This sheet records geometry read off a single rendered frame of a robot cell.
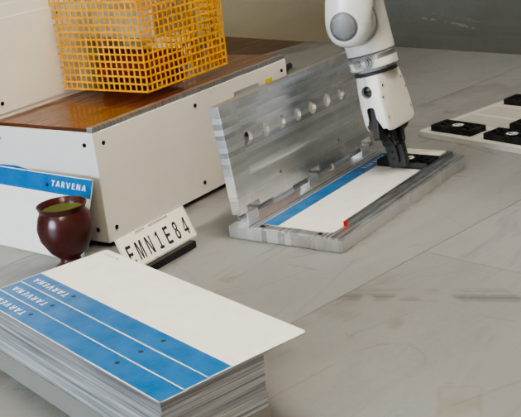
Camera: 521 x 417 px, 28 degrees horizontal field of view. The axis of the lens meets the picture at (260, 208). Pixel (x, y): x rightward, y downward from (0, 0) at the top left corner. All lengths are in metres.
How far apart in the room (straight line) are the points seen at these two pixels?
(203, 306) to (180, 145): 0.65
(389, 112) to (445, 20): 2.65
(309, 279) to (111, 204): 0.38
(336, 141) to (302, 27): 2.56
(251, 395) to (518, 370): 0.31
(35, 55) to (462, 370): 0.98
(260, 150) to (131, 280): 0.47
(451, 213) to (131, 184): 0.52
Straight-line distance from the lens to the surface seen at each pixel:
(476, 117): 2.19
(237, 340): 1.09
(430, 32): 4.47
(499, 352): 1.23
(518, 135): 2.01
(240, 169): 1.62
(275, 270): 1.50
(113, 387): 1.07
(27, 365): 1.26
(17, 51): 1.82
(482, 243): 1.54
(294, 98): 1.77
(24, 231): 1.74
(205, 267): 1.54
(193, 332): 1.12
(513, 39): 4.25
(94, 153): 1.63
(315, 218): 1.63
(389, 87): 1.78
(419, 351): 1.24
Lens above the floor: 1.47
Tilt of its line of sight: 19 degrees down
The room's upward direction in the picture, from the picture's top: 6 degrees counter-clockwise
